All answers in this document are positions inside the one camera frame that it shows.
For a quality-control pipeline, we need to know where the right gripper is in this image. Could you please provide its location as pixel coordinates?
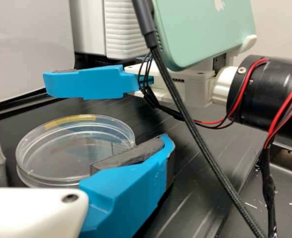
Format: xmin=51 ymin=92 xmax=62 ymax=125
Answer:
xmin=124 ymin=63 xmax=246 ymax=108

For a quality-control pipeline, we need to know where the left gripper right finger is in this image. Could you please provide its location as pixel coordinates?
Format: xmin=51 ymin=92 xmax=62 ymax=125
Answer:
xmin=78 ymin=134 xmax=176 ymax=234

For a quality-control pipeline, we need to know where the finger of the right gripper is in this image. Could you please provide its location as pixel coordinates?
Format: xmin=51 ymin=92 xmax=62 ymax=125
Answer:
xmin=42 ymin=64 xmax=154 ymax=101

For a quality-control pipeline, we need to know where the petri dish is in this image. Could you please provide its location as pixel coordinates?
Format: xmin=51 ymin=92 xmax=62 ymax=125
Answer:
xmin=15 ymin=114 xmax=137 ymax=188

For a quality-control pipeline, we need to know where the white incubator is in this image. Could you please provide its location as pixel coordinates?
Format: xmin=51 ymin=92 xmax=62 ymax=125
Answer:
xmin=70 ymin=0 xmax=107 ymax=57

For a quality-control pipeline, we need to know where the incubator door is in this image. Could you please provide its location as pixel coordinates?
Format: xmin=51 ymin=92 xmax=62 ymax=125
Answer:
xmin=103 ymin=0 xmax=159 ymax=60

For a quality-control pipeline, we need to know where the white box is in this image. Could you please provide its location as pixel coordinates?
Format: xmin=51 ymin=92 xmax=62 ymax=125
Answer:
xmin=0 ymin=0 xmax=76 ymax=106

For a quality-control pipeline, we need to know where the black tray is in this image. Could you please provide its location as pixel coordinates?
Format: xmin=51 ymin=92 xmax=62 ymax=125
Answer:
xmin=235 ymin=141 xmax=292 ymax=238

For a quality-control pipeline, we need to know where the right wrist camera phone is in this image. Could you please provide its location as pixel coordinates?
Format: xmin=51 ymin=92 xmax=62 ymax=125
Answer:
xmin=149 ymin=0 xmax=258 ymax=74

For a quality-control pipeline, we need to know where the black cable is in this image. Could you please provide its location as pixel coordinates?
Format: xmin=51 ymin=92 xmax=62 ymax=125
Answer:
xmin=132 ymin=0 xmax=266 ymax=238

